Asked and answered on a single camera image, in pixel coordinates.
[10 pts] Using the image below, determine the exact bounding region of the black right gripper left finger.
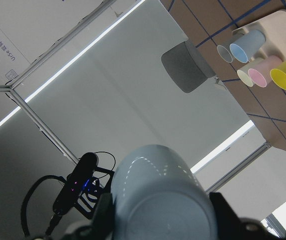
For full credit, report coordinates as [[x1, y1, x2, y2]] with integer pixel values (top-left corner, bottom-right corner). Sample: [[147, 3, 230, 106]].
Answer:
[[89, 193, 115, 240]]

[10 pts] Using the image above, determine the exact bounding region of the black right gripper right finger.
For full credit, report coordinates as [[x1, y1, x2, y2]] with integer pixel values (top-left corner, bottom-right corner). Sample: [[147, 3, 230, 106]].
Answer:
[[209, 192, 241, 240]]

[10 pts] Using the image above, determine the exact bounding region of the light blue plastic cup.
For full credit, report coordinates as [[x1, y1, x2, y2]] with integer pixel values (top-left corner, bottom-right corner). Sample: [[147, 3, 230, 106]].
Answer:
[[111, 144, 218, 240]]

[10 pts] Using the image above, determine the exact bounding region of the pale green plastic cup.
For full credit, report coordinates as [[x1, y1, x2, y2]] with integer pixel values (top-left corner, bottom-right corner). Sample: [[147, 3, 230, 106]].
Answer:
[[236, 57, 263, 87]]

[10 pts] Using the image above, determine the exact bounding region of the pink plastic cup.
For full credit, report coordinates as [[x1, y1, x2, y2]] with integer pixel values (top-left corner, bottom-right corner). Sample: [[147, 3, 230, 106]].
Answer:
[[248, 55, 282, 88]]

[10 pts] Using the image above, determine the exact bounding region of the grey plastic cup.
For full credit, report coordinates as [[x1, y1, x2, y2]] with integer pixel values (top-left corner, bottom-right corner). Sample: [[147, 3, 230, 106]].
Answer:
[[217, 33, 243, 63]]

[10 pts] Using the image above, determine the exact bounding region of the cream plastic tray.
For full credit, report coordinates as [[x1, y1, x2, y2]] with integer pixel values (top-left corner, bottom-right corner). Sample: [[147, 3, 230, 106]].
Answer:
[[232, 9, 286, 61]]

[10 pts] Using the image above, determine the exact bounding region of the black camera on mount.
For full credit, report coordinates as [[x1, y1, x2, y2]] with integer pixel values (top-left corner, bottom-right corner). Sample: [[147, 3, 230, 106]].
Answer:
[[21, 151, 117, 238]]

